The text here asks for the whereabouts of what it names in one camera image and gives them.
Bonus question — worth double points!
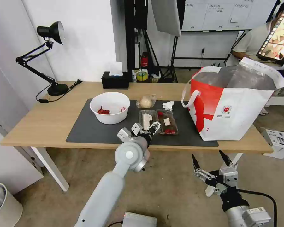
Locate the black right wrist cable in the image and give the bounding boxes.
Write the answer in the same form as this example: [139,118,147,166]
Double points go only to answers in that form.
[236,189,278,227]

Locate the black desk lamp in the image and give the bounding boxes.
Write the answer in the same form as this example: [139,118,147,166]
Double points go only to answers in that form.
[15,20,69,96]

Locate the clear plastic tray lid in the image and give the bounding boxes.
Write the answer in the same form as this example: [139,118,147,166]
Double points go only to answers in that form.
[138,109,158,133]

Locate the white softbox panel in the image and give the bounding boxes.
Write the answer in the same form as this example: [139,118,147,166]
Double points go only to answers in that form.
[151,0,182,37]

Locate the white cardboard box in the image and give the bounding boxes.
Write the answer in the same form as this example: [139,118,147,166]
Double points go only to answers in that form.
[260,127,284,159]

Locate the white flat plastic piece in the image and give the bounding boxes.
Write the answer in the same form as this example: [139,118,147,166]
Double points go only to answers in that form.
[143,113,152,131]

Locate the black metal rack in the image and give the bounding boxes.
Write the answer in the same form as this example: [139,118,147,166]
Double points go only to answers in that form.
[124,0,149,73]

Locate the white trash bin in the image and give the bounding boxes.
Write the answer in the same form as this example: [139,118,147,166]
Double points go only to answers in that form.
[0,182,23,227]

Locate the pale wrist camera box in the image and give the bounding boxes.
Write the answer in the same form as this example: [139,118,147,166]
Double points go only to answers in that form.
[131,123,143,137]
[219,166,239,188]

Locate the computer monitor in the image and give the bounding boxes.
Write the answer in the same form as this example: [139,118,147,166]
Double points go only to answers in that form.
[255,9,284,65]

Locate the person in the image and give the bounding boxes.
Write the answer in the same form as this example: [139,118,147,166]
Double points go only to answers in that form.
[231,19,283,65]

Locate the silver ribbed metal box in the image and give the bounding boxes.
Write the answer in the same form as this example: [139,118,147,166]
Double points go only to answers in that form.
[121,212,158,227]

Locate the whiteboard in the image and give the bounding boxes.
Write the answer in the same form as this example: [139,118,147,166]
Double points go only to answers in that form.
[180,0,279,32]

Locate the black tissue box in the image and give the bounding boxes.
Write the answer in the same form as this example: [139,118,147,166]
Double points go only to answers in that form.
[101,62,129,90]

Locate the red white takeout bag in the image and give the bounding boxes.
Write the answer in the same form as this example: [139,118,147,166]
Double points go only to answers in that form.
[181,57,284,142]

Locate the bun in clear plastic bag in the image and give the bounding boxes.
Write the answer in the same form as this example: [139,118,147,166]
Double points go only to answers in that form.
[136,94,157,109]

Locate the crumpled white tissue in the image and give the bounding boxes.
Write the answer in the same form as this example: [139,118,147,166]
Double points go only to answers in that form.
[162,101,175,112]

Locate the black lamp power cable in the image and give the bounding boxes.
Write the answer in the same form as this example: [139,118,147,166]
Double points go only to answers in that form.
[36,79,83,104]

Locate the wooden table with white legs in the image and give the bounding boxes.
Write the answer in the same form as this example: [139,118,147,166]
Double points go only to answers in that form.
[0,81,274,197]

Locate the clear plastic food tray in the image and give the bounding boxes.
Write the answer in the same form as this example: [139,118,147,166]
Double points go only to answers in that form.
[156,109,180,136]

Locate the black light stand tripod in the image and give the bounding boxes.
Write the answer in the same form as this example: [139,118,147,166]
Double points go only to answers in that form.
[142,28,180,84]

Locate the white cabinet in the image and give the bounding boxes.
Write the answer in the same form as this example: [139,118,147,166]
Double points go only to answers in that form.
[0,54,45,196]

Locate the yellow green tape roll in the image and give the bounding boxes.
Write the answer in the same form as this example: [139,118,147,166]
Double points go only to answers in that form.
[135,70,149,83]

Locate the white paper bowl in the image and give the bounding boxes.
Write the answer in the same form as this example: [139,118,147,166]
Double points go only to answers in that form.
[89,92,131,125]

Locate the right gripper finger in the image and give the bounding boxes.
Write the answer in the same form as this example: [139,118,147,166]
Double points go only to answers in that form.
[218,150,237,170]
[192,154,217,186]

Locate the red chili pepper scraps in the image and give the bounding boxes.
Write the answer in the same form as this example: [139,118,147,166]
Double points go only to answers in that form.
[97,106,126,115]

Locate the red canister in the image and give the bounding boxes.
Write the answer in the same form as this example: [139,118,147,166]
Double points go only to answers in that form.
[140,53,150,69]

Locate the black desk mat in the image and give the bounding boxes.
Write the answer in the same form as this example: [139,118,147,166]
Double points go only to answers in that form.
[65,98,219,147]

